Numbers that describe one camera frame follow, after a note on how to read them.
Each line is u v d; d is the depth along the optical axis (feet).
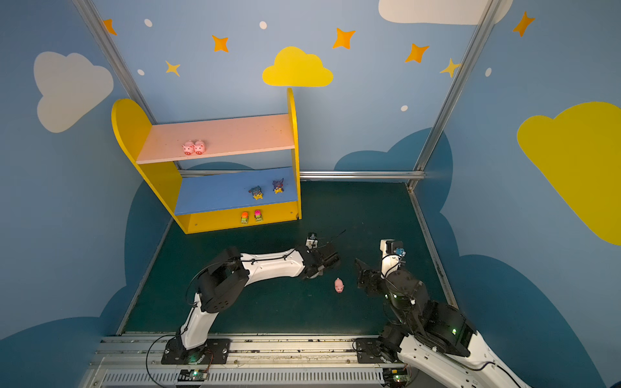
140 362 2.46
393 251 1.76
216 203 3.03
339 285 2.85
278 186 3.14
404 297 1.40
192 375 2.32
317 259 2.31
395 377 2.34
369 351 2.46
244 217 3.42
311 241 2.76
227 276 1.83
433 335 1.43
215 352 2.44
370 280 1.85
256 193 3.05
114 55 2.53
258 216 3.43
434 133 3.32
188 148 2.35
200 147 2.36
